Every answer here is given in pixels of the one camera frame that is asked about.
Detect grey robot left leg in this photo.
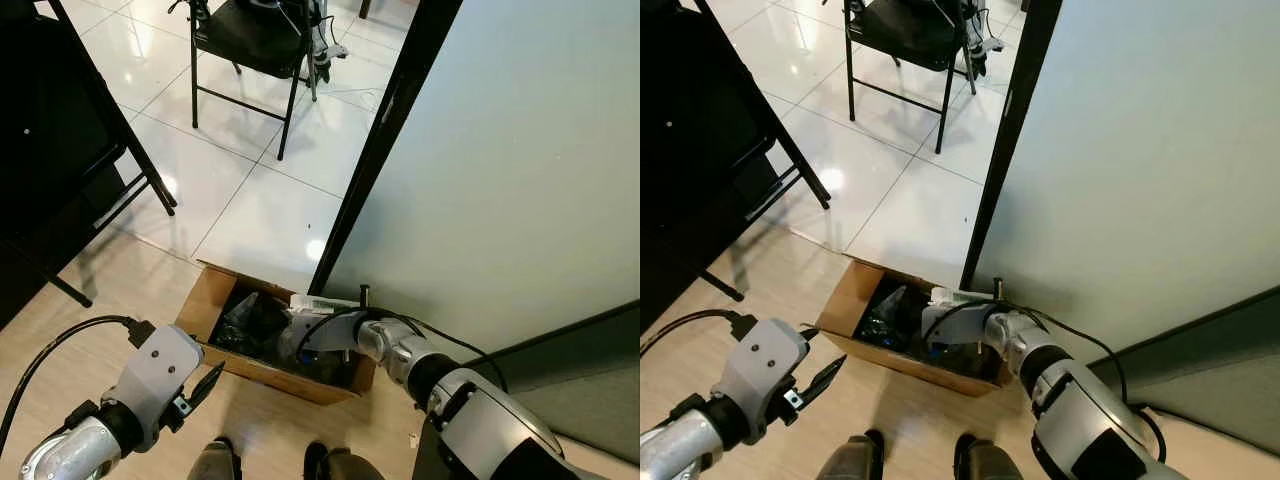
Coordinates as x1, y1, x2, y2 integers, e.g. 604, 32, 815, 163
815, 430, 886, 480
188, 438, 241, 480

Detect grey robot leg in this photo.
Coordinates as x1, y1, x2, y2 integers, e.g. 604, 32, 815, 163
952, 432, 1026, 480
188, 438, 241, 480
303, 442, 386, 480
815, 430, 886, 480

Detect black plastic bag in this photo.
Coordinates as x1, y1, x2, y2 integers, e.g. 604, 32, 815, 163
210, 285, 361, 386
855, 278, 1006, 379

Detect grey robot right leg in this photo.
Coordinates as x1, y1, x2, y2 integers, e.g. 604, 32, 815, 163
303, 442, 386, 480
952, 432, 1026, 480

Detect black table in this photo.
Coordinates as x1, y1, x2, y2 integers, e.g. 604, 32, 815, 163
0, 0, 179, 331
640, 0, 831, 336

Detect black folding chair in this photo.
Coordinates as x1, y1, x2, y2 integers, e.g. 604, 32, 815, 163
843, 0, 1001, 156
168, 0, 346, 161

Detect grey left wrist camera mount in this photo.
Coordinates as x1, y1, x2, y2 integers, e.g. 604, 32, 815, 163
715, 318, 811, 421
118, 325, 206, 426

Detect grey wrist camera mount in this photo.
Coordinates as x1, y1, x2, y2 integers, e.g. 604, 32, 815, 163
715, 318, 811, 421
118, 325, 206, 426
283, 308, 366, 353
920, 300, 1001, 349

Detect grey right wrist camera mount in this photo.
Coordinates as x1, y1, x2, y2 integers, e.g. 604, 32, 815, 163
283, 308, 366, 353
920, 300, 1001, 349

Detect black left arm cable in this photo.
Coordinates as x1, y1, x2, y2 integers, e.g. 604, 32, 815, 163
640, 308, 761, 356
0, 315, 151, 461

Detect black door frame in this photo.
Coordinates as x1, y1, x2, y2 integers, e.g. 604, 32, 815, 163
958, 0, 1063, 291
305, 0, 463, 296

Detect grey white device with cables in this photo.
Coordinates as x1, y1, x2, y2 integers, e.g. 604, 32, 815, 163
955, 0, 1004, 86
300, 0, 349, 86

